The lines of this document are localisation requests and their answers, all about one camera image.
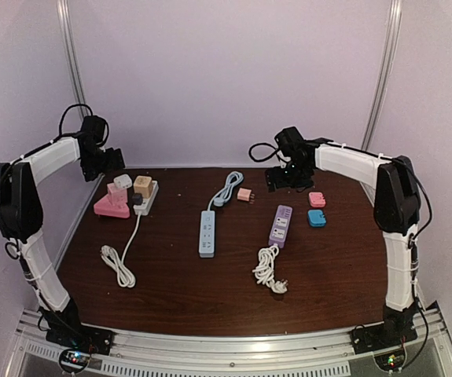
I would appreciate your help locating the pink cube socket adapter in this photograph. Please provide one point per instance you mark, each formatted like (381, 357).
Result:
(116, 196)

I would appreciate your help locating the aluminium front rail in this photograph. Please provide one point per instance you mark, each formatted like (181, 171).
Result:
(321, 353)

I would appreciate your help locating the pink triangular power strip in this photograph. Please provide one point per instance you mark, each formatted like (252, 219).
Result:
(104, 207)

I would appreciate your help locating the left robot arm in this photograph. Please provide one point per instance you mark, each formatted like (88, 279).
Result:
(21, 212)

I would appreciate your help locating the pink plug adapter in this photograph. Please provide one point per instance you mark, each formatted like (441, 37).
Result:
(317, 199)

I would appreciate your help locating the right aluminium post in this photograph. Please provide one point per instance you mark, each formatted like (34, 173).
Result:
(391, 41)

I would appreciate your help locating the purple power strip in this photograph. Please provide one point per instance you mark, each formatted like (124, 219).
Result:
(279, 228)

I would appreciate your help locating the small pink charger plug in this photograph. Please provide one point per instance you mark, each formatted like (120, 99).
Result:
(245, 195)

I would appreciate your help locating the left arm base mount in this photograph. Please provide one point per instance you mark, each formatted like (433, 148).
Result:
(84, 338)

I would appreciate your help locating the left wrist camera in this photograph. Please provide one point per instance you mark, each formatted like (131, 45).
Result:
(97, 128)

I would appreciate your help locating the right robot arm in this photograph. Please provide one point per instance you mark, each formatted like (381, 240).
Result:
(396, 204)

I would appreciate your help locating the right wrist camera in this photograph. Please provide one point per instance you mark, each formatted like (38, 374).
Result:
(288, 141)

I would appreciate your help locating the aluminium post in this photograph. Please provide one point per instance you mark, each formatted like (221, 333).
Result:
(65, 22)
(391, 41)

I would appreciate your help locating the white power strip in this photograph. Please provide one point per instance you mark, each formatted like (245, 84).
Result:
(146, 204)

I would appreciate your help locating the left aluminium post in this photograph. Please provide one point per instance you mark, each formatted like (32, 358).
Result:
(65, 22)

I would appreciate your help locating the white pink plug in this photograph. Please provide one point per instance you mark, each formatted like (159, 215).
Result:
(122, 182)

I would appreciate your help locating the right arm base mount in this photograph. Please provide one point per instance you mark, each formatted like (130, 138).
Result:
(392, 332)

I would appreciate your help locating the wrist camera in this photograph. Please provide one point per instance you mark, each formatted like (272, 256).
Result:
(288, 141)
(97, 128)

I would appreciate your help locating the beige cube charger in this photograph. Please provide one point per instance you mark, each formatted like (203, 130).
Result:
(143, 185)

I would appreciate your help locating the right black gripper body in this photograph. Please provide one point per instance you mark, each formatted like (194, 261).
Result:
(293, 177)

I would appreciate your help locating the blue plug adapter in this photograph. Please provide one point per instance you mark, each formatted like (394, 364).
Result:
(316, 218)

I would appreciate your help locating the black plug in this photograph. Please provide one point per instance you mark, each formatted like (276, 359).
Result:
(137, 199)

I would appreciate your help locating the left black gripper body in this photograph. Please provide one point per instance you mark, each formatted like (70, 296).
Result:
(94, 166)

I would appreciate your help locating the light blue power strip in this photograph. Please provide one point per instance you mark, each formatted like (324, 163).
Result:
(207, 234)

